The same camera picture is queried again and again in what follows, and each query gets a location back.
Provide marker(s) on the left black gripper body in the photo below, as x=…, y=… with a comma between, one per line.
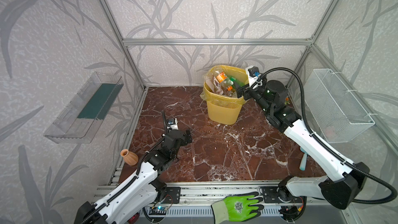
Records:
x=168, y=129

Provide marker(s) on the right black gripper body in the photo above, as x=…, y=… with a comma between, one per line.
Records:
x=244, y=90

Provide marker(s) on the green soda bottle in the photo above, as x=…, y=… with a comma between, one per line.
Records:
x=236, y=84

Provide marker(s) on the clear bottle orange label cap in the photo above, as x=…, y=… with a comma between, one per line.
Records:
x=223, y=80

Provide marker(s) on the square clear bottle white label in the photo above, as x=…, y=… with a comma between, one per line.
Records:
x=213, y=84

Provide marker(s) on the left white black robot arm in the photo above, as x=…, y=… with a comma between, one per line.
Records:
x=141, y=188

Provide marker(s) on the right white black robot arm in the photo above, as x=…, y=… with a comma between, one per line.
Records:
x=344, y=179

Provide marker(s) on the yellow plastic bin liner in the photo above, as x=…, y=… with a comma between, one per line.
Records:
x=229, y=99

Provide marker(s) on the yellow slatted waste bin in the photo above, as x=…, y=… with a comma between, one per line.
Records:
x=223, y=115

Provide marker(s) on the small terracotta vase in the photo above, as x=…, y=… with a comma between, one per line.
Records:
x=129, y=157

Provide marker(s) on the green circuit board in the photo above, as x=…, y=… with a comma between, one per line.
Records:
x=160, y=210

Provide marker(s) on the light blue bottle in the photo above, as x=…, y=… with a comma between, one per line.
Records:
x=303, y=160

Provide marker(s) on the green black work glove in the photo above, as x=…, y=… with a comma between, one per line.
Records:
x=238, y=208

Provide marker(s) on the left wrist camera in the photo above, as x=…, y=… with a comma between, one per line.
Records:
x=172, y=124

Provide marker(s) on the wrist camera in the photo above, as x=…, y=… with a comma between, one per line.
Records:
x=253, y=75
x=172, y=124

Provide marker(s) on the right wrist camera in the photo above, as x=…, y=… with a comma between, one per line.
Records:
x=253, y=75

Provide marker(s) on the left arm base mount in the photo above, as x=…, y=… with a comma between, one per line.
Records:
x=169, y=195

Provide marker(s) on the white wire mesh basket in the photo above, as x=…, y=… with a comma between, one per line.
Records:
x=337, y=112

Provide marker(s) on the clear acrylic wall shelf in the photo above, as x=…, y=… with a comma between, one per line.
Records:
x=81, y=119

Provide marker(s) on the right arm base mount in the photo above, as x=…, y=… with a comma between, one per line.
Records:
x=272, y=194

